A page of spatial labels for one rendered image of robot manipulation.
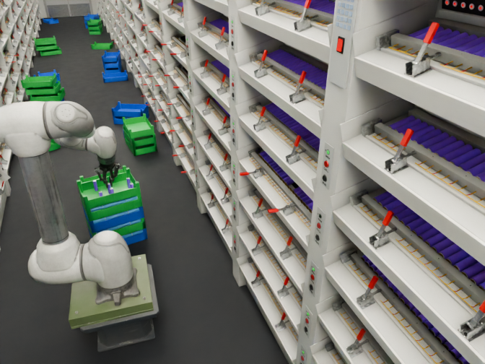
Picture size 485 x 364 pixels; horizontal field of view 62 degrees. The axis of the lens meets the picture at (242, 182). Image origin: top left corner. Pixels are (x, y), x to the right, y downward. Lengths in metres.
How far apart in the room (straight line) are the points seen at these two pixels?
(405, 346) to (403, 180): 0.41
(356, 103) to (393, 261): 0.36
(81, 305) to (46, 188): 0.53
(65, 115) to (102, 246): 0.55
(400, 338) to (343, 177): 0.41
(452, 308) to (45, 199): 1.36
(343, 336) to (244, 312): 0.85
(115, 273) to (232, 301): 0.65
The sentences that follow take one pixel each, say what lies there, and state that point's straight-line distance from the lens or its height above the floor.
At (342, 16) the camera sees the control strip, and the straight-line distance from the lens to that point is 0.96.
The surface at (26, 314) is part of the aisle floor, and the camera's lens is 2.32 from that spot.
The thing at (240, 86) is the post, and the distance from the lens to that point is 1.61.
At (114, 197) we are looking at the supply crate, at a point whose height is 0.35.
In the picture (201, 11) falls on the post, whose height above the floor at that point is 1.24.
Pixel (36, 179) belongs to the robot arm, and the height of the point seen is 0.82.
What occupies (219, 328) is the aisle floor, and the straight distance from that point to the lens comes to 2.02.
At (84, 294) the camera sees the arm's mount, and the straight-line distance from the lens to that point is 1.94.
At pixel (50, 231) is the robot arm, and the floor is 0.60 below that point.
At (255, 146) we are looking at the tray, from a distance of 1.73.
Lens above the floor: 1.57
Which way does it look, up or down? 31 degrees down
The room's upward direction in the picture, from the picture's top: straight up
